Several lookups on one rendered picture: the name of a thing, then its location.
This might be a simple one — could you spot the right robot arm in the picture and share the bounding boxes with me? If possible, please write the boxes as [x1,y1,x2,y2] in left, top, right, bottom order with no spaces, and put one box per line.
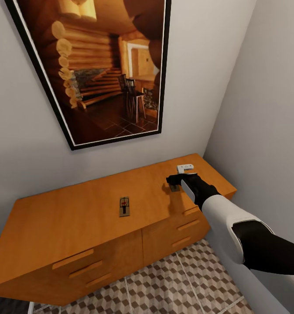
[166,164,294,314]

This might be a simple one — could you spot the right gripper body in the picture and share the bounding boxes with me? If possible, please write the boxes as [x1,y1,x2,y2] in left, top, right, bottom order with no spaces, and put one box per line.
[169,174,183,185]

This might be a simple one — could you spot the mousetrap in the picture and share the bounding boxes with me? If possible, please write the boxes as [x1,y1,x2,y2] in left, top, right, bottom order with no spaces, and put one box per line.
[120,197,130,217]
[170,184,181,192]

